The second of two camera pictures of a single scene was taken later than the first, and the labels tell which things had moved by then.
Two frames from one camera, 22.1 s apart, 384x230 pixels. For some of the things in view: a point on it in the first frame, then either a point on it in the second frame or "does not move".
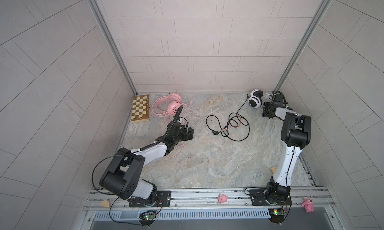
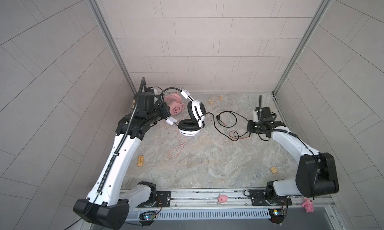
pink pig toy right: x=308 y=205 does not move
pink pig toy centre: x=222 y=198 does not move
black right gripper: x=265 y=113 -> x=250 y=126
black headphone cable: x=215 y=132 -> x=234 y=113
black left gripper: x=190 y=135 -> x=164 y=112
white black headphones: x=255 y=100 -> x=197 y=113
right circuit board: x=277 y=215 does not move
